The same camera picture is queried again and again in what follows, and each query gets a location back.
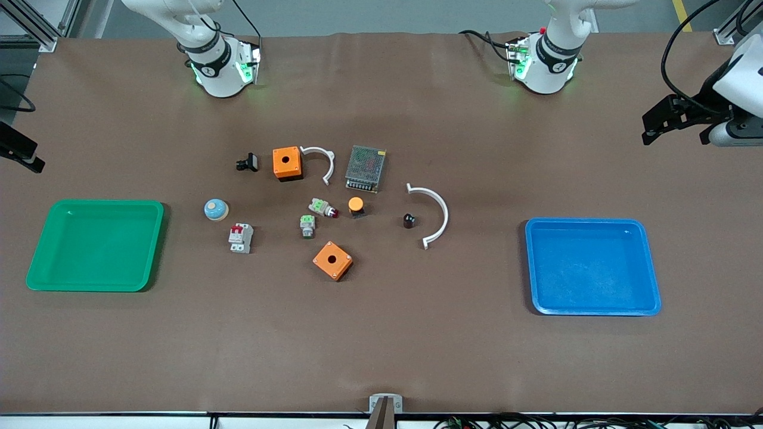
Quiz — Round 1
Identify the grey red circuit breaker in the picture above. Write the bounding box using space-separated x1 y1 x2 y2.
228 223 255 254

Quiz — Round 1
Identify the green plastic tray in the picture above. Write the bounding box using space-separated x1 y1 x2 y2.
26 199 165 293

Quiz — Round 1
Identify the blue plastic tray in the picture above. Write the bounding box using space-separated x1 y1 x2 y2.
525 217 662 316

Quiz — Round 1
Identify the large white curved clip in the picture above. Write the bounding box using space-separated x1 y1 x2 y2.
406 183 449 250

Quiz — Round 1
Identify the orange button box black base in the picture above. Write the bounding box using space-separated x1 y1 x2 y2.
273 146 303 182

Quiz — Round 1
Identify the small white curved clip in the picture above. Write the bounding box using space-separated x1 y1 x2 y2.
300 146 336 186

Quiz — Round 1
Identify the metal mesh power supply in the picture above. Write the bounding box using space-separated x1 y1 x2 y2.
345 145 387 194

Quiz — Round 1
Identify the orange button box with screws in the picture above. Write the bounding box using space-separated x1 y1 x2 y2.
312 241 353 282

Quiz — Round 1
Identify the brown table mat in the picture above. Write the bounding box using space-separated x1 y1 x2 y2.
0 32 763 416

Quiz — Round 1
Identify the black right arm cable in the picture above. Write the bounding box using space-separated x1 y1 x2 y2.
0 74 36 114

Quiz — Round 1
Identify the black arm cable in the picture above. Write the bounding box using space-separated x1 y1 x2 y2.
661 0 737 115
0 74 36 114

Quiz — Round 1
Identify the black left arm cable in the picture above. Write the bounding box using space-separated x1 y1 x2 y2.
661 0 737 115

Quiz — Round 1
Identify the aluminium frame profile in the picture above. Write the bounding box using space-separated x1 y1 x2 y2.
0 0 82 53
714 0 763 46

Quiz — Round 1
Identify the black base cable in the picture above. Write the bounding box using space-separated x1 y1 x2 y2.
458 29 514 63
231 0 263 45

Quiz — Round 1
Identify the grey metal camera bracket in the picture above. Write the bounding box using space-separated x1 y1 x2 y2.
365 393 404 429

